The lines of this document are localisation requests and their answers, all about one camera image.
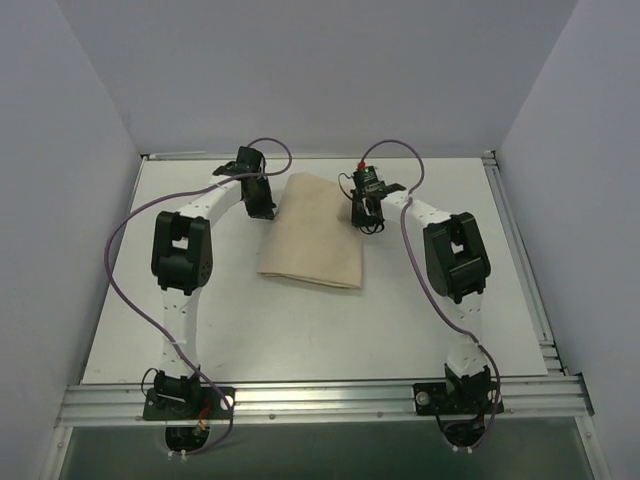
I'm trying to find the beige cloth surgical kit roll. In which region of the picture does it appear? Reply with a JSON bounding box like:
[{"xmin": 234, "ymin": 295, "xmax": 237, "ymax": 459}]
[{"xmin": 257, "ymin": 173, "xmax": 364, "ymax": 289}]

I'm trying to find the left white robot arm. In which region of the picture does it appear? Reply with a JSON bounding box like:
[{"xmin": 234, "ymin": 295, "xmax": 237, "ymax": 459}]
[{"xmin": 151, "ymin": 146, "xmax": 276, "ymax": 419}]

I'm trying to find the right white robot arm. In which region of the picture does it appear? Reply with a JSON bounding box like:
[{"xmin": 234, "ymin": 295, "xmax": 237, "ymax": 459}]
[{"xmin": 351, "ymin": 181, "xmax": 501, "ymax": 413}]

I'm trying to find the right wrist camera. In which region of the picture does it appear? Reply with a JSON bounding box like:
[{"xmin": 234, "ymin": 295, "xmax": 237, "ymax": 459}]
[{"xmin": 351, "ymin": 166, "xmax": 386, "ymax": 195}]

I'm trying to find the back aluminium rail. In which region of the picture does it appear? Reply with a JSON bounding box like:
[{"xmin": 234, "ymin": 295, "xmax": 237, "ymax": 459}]
[{"xmin": 147, "ymin": 151, "xmax": 497, "ymax": 165}]

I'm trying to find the aluminium rail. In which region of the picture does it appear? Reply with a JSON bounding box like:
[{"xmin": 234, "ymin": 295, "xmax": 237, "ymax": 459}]
[
  {"xmin": 147, "ymin": 151, "xmax": 497, "ymax": 165},
  {"xmin": 55, "ymin": 375, "xmax": 595, "ymax": 427}
]

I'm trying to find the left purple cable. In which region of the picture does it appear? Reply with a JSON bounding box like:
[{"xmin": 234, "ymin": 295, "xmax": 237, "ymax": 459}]
[{"xmin": 107, "ymin": 135, "xmax": 294, "ymax": 456}]

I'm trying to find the purple cable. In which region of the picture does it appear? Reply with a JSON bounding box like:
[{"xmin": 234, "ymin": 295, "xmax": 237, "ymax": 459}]
[
  {"xmin": 107, "ymin": 135, "xmax": 294, "ymax": 456},
  {"xmin": 357, "ymin": 139, "xmax": 504, "ymax": 449}
]

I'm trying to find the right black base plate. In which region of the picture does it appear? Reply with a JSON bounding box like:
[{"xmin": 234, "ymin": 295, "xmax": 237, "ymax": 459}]
[{"xmin": 412, "ymin": 382, "xmax": 494, "ymax": 416}]

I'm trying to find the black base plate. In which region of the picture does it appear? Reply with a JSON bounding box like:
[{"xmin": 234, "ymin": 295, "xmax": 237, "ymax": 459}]
[
  {"xmin": 412, "ymin": 382, "xmax": 494, "ymax": 416},
  {"xmin": 142, "ymin": 387, "xmax": 230, "ymax": 421}
]

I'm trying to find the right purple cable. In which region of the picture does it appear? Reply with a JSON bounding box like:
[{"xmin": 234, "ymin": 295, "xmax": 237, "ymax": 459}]
[{"xmin": 357, "ymin": 139, "xmax": 504, "ymax": 449}]

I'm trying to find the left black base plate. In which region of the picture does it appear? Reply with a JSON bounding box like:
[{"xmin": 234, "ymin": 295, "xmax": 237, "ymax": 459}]
[{"xmin": 142, "ymin": 387, "xmax": 230, "ymax": 421}]

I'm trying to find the front aluminium rail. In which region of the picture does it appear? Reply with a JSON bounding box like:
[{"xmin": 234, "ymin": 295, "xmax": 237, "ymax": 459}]
[{"xmin": 55, "ymin": 375, "xmax": 595, "ymax": 427}]

